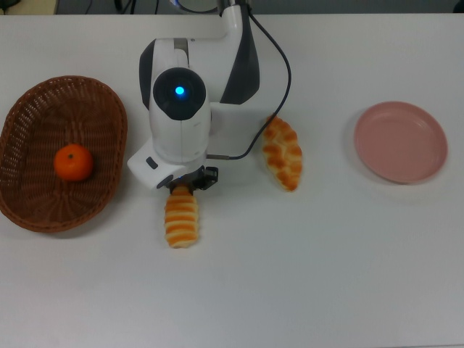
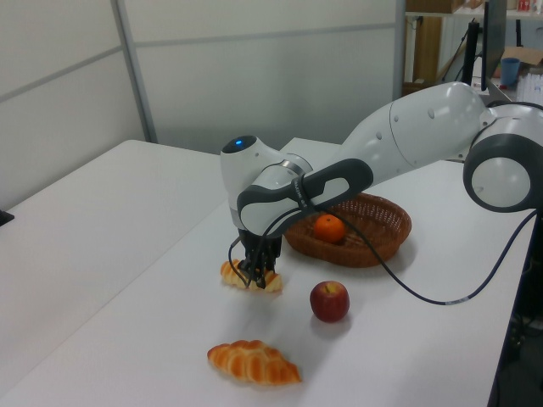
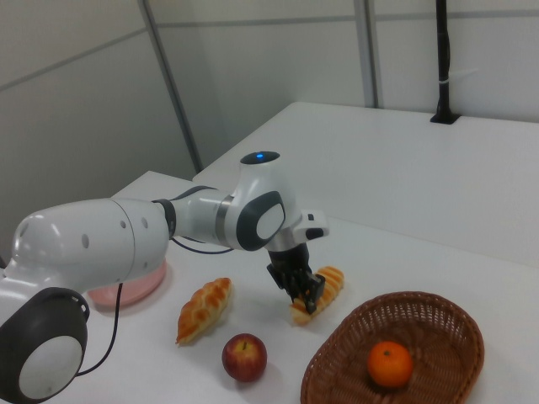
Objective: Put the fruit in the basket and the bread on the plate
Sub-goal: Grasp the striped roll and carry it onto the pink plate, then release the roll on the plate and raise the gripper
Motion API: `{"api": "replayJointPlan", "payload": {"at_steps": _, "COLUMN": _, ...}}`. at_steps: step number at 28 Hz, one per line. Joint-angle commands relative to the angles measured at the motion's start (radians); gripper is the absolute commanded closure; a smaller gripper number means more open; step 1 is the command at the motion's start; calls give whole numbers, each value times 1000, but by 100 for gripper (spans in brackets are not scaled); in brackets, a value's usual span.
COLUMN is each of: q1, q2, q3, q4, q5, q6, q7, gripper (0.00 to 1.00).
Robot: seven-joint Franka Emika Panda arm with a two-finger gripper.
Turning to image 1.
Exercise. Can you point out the striped toy bread roll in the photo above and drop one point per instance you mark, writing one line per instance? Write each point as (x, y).
(182, 217)

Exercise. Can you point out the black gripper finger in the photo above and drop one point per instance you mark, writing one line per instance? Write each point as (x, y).
(211, 177)

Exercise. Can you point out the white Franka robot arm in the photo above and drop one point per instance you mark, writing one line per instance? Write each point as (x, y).
(181, 123)

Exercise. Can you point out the brown woven basket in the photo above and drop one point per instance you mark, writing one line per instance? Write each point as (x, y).
(36, 195)

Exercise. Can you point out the braided toy bread loaf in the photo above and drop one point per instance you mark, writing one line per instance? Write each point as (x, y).
(282, 156)

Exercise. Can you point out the pink plate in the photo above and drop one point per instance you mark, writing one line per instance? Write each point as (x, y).
(400, 143)

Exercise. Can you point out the orange toy mandarin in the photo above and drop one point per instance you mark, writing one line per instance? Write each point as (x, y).
(73, 163)

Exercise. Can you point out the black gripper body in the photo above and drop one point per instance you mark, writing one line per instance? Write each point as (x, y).
(194, 179)

